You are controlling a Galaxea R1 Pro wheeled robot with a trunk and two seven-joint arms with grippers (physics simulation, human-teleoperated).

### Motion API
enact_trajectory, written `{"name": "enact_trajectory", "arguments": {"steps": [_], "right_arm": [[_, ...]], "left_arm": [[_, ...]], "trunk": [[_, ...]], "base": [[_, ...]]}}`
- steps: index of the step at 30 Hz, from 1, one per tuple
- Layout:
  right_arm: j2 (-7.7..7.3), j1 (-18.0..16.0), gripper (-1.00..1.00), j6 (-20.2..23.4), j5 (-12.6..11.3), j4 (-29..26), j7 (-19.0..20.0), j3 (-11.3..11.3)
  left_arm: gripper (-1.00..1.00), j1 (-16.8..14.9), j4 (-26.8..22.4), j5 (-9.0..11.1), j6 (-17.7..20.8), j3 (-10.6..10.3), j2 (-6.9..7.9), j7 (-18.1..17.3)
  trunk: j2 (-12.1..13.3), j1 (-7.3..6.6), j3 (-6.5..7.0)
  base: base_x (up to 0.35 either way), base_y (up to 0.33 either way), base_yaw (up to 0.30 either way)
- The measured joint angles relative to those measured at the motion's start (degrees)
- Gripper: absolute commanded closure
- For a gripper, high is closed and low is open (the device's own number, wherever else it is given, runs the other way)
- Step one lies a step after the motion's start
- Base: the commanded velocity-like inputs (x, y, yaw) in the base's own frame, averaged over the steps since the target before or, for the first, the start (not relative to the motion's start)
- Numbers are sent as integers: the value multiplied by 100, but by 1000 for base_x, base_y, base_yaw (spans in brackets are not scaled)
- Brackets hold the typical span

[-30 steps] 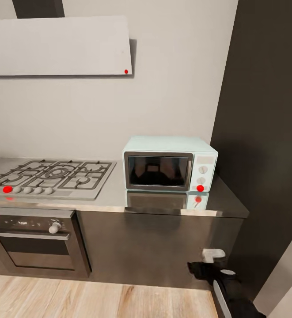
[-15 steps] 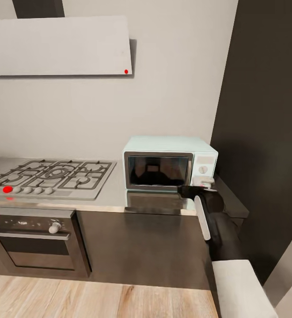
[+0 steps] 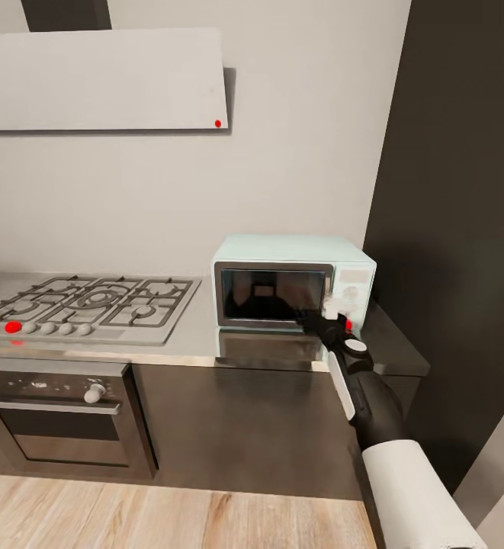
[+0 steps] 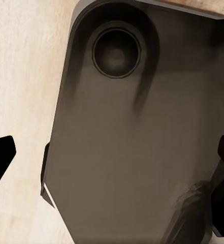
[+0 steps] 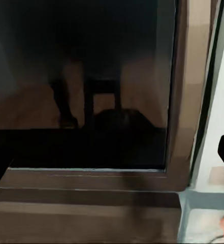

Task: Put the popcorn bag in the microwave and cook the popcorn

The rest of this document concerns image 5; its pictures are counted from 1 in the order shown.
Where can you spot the microwave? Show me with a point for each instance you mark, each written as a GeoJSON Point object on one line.
{"type": "Point", "coordinates": [113, 94]}

